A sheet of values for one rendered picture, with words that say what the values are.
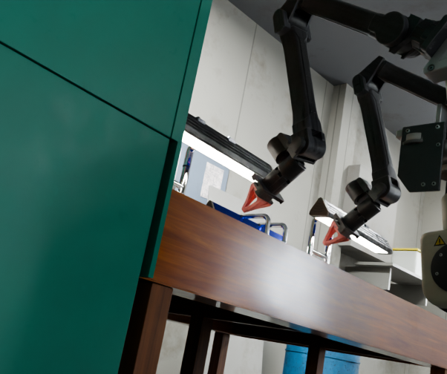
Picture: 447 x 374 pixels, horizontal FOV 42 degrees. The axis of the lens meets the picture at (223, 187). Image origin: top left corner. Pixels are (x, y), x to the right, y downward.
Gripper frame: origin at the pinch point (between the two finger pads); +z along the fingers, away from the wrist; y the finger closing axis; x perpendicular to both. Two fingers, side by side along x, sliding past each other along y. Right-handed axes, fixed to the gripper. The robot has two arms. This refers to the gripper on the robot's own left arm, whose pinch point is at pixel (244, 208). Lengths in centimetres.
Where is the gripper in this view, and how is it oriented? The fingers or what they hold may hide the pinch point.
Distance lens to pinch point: 158.6
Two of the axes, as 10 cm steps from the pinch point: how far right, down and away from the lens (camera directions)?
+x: 3.7, 6.9, -6.2
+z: -7.0, 6.4, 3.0
